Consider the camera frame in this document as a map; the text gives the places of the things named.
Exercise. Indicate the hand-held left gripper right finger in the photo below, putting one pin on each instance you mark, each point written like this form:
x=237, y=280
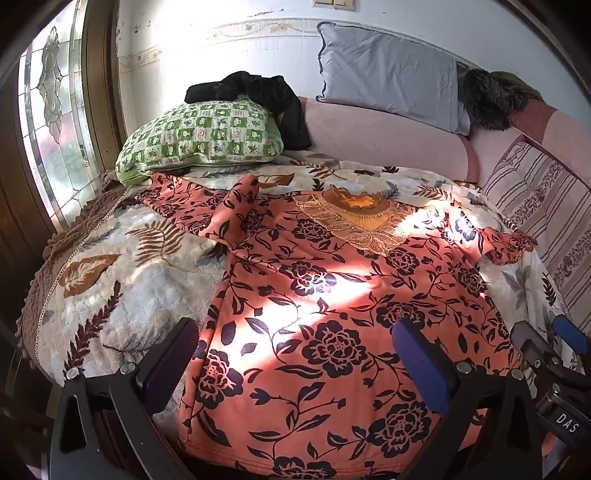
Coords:
x=420, y=364

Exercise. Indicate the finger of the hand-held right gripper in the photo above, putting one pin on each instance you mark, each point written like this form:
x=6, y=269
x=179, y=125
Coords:
x=570, y=334
x=531, y=344

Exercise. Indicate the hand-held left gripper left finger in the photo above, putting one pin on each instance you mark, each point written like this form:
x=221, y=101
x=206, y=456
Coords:
x=173, y=350

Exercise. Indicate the orange floral shirt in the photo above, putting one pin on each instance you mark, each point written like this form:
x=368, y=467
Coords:
x=323, y=295

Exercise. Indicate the leaf print fleece blanket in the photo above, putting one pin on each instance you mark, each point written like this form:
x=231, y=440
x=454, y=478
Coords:
x=138, y=277

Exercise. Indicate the pink striped bedding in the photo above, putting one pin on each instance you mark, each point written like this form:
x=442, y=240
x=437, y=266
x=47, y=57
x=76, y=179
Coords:
x=545, y=194

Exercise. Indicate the brown lace-edged bedspread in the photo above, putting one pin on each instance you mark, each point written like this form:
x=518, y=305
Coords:
x=51, y=258

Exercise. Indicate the green checkered pillow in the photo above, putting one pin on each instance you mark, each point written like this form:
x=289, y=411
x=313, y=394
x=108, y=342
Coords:
x=203, y=134

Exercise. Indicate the pink rolled quilt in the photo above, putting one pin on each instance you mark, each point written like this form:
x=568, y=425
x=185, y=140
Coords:
x=383, y=138

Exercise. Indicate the dark furry cushion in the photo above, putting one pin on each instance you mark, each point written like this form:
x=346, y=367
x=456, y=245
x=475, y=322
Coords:
x=489, y=99

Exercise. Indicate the black garment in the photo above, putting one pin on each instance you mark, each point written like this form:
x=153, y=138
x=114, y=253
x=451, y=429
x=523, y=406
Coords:
x=272, y=99

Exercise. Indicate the stained glass window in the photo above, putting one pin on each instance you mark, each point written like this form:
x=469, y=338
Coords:
x=55, y=106

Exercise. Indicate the grey pillow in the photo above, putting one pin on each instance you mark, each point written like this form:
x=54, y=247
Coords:
x=392, y=78

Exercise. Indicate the brown wooden window frame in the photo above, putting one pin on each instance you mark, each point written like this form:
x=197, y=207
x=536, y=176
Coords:
x=104, y=78

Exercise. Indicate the beige wall switch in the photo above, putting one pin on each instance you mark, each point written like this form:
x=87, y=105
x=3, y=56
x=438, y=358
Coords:
x=333, y=3

